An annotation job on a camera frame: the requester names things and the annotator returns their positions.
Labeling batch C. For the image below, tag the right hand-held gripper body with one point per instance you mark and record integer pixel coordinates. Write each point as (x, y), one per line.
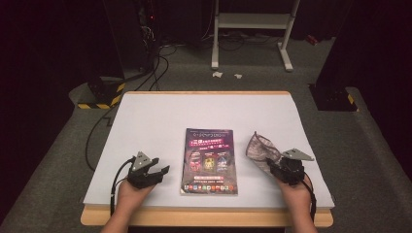
(291, 171)

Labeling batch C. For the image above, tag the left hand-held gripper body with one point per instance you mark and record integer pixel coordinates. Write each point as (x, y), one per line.
(141, 171)

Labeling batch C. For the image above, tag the grey striped cloth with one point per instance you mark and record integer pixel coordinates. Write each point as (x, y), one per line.
(260, 150)

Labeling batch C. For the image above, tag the glossy paperback magazine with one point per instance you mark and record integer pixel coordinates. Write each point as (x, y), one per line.
(209, 161)

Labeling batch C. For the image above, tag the person's right hand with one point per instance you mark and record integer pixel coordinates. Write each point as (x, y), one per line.
(298, 195)

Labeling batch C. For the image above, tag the person's left hand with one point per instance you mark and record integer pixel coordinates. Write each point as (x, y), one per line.
(131, 197)

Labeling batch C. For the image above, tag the black base with striped edge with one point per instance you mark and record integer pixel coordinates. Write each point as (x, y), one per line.
(333, 98)
(103, 93)

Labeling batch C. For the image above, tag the white paper scrap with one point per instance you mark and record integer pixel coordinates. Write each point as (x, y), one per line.
(217, 74)
(238, 76)

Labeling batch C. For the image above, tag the small red item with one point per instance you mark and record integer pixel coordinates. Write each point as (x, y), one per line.
(312, 39)

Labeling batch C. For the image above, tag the dark equipment rack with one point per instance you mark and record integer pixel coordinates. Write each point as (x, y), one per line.
(147, 29)

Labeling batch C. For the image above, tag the white metal stand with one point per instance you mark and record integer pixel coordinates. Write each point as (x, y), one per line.
(252, 20)

